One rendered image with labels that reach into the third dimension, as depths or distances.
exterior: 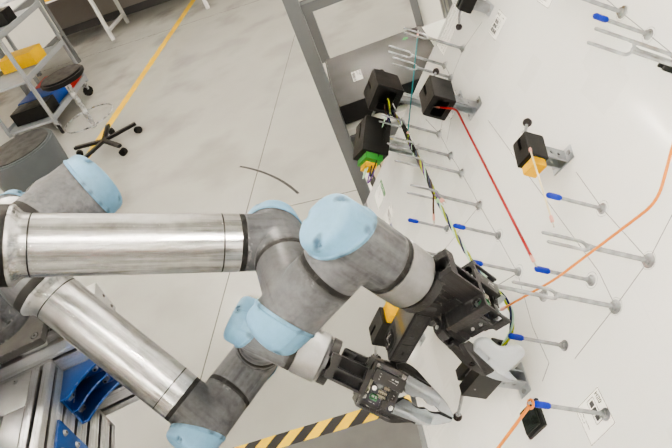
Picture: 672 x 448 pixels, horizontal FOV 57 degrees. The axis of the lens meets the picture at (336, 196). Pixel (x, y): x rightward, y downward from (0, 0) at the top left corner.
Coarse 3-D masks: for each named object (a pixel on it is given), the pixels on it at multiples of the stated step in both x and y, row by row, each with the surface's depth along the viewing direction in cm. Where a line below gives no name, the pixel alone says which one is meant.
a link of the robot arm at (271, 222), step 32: (0, 224) 67; (32, 224) 69; (64, 224) 70; (96, 224) 72; (128, 224) 73; (160, 224) 74; (192, 224) 75; (224, 224) 76; (256, 224) 77; (288, 224) 78; (0, 256) 67; (32, 256) 69; (64, 256) 70; (96, 256) 71; (128, 256) 72; (160, 256) 73; (192, 256) 74; (224, 256) 75; (256, 256) 76
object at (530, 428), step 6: (534, 408) 83; (540, 408) 83; (528, 414) 84; (534, 414) 83; (540, 414) 83; (522, 420) 85; (528, 420) 84; (534, 420) 83; (540, 420) 82; (528, 426) 84; (534, 426) 82; (540, 426) 82; (528, 432) 83; (534, 432) 83
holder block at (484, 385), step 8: (464, 368) 87; (464, 376) 88; (472, 376) 85; (480, 376) 84; (464, 384) 86; (472, 384) 85; (480, 384) 85; (488, 384) 85; (496, 384) 85; (464, 392) 86; (472, 392) 86; (480, 392) 86; (488, 392) 86
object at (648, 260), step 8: (544, 232) 68; (576, 240) 69; (576, 248) 68; (584, 248) 68; (592, 248) 69; (600, 248) 69; (624, 256) 70; (632, 256) 70; (640, 256) 71; (648, 256) 71; (648, 264) 71
